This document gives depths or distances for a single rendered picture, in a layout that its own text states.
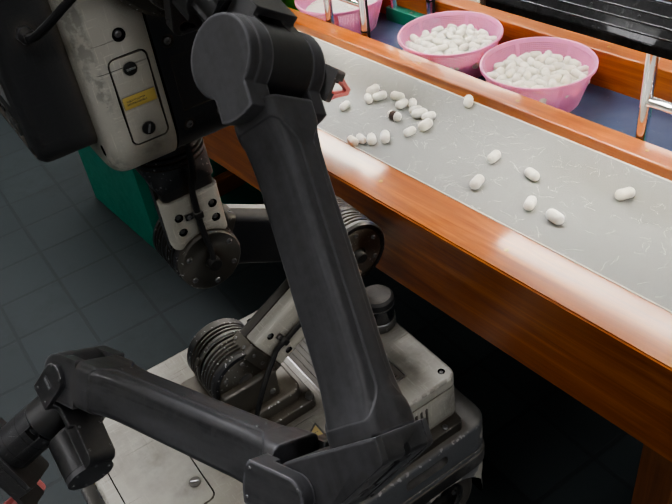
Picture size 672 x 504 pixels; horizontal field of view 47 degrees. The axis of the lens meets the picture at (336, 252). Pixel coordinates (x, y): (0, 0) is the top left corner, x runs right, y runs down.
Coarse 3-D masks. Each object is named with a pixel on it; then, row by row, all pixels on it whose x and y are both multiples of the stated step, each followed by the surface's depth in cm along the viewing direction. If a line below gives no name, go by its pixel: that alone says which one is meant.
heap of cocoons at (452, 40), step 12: (432, 36) 204; (444, 36) 202; (456, 36) 201; (468, 36) 201; (480, 36) 200; (492, 36) 199; (420, 48) 198; (432, 48) 197; (444, 48) 198; (456, 48) 196; (468, 48) 198
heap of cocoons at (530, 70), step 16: (496, 64) 187; (512, 64) 185; (528, 64) 186; (544, 64) 187; (560, 64) 183; (576, 64) 182; (496, 80) 180; (512, 80) 181; (528, 80) 179; (544, 80) 178; (560, 80) 180; (576, 80) 179
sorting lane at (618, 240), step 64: (320, 128) 173; (384, 128) 170; (448, 128) 167; (512, 128) 164; (448, 192) 149; (512, 192) 147; (576, 192) 144; (640, 192) 142; (576, 256) 131; (640, 256) 129
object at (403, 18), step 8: (392, 0) 226; (432, 0) 214; (392, 8) 227; (400, 8) 227; (432, 8) 215; (392, 16) 229; (400, 16) 226; (408, 16) 223; (416, 16) 221; (416, 24) 222; (440, 24) 218
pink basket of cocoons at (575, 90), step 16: (496, 48) 188; (512, 48) 190; (528, 48) 190; (560, 48) 188; (576, 48) 185; (480, 64) 182; (592, 64) 179; (528, 96) 172; (544, 96) 172; (560, 96) 172; (576, 96) 175
